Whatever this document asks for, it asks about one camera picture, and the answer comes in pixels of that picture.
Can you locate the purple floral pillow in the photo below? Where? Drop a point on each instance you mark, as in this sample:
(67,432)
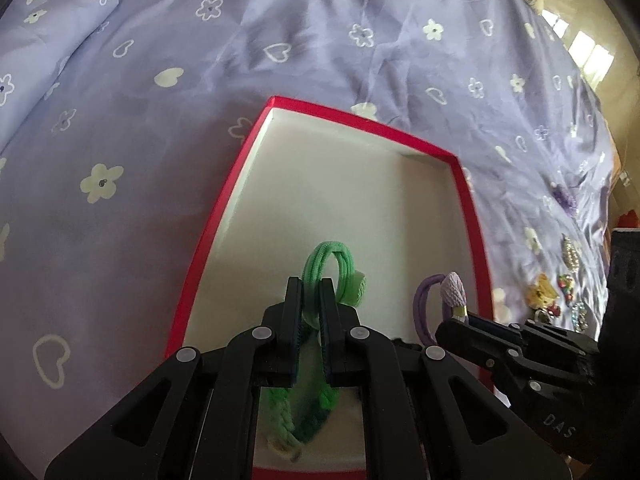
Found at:
(45,25)

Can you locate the purple flower hair clip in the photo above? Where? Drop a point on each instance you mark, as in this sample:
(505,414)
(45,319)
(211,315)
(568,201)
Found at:
(565,199)

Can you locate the yellow hair clip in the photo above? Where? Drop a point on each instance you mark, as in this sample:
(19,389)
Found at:
(542,291)

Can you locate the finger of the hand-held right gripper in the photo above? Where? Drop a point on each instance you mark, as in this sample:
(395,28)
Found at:
(465,337)
(550,345)

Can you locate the red object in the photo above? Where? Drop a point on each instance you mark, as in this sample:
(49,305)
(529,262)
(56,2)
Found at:
(627,221)

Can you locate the red box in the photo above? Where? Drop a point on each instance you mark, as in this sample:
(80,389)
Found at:
(325,185)

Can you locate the purple floral bedsheet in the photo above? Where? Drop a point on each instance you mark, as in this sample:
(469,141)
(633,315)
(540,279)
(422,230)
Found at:
(350,35)

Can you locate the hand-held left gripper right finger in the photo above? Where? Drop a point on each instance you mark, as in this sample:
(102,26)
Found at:
(330,330)

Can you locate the pink beaded hair clip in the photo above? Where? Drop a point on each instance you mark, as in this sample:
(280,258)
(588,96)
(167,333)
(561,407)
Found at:
(565,285)

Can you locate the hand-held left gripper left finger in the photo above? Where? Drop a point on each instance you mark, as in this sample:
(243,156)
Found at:
(292,330)

